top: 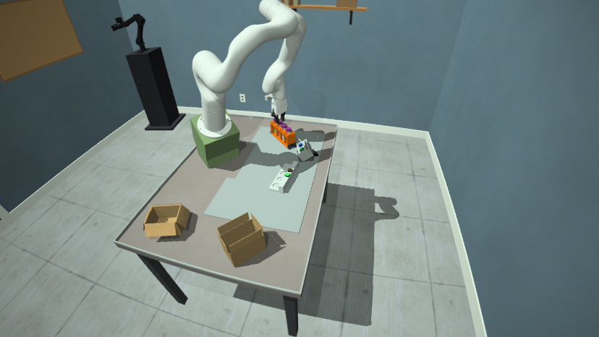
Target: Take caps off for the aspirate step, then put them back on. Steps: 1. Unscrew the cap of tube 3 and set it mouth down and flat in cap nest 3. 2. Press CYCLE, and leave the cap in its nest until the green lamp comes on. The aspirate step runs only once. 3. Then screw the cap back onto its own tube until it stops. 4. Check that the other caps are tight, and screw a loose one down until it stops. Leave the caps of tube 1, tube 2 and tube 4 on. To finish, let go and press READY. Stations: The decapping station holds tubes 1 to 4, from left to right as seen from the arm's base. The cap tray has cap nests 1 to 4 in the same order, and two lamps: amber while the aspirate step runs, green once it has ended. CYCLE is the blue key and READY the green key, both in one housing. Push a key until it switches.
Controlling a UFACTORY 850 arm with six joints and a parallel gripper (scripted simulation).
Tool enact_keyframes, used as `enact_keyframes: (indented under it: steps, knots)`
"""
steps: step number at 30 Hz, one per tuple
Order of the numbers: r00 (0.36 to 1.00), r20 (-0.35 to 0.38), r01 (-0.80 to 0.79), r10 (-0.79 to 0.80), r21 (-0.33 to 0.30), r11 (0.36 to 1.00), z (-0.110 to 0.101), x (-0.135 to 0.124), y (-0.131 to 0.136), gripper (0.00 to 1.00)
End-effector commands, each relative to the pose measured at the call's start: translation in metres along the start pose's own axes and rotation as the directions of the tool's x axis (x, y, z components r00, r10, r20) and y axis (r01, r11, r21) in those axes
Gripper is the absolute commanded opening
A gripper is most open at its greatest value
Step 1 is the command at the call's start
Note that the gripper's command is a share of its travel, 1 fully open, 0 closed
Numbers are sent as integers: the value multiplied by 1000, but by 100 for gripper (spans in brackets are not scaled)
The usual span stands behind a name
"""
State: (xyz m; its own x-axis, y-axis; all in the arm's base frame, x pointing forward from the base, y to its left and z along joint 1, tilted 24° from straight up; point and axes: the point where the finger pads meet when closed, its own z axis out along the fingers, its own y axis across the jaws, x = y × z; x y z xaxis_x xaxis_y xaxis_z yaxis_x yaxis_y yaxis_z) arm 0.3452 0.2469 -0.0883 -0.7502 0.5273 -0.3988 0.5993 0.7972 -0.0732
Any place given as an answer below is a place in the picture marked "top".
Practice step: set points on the white key housing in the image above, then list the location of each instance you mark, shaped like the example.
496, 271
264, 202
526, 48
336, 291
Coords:
305, 152

